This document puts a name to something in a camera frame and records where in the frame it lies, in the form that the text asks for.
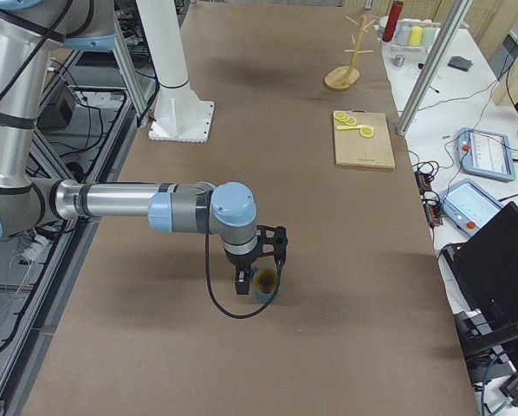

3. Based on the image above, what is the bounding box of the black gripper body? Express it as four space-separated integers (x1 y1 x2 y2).
226 253 257 272

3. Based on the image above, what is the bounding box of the dark blue mug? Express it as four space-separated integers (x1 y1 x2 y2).
251 267 279 304

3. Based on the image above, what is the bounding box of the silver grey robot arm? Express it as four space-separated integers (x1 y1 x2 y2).
0 1 261 295

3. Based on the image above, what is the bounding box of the wooden cup rack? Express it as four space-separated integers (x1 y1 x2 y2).
323 15 375 92

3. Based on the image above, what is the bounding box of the small metal cup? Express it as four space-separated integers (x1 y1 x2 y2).
391 55 405 68

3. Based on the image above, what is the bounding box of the yellow cup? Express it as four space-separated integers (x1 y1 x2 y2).
408 26 423 46

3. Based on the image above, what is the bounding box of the light blue cup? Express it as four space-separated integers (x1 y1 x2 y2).
421 26 437 49

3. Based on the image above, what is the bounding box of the wooden cutting board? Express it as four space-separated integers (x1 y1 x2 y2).
333 110 396 169

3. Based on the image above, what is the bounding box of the yellow plastic knife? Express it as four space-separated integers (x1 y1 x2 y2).
335 125 374 131

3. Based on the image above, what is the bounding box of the black power strip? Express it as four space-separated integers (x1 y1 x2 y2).
415 170 443 229

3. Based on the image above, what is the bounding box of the blue teach pendant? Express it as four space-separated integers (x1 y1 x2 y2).
440 179 503 237
456 127 516 182

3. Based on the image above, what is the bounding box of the black box under table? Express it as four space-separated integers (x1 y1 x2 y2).
37 87 76 131

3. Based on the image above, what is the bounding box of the black monitor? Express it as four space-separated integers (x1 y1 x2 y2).
444 202 518 373

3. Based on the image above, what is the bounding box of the dark grey pad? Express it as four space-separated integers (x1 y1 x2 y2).
448 55 473 72

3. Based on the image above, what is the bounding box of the red cylinder bottle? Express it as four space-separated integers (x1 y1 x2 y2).
382 1 405 42

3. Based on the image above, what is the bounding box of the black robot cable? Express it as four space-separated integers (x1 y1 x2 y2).
204 233 283 320

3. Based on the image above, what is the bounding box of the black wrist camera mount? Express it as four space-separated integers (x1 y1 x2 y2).
255 225 288 271

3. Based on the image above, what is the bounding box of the white pedestal column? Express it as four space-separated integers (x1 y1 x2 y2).
137 0 214 143

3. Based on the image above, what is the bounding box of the aluminium frame post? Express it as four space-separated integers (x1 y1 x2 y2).
395 0 473 136

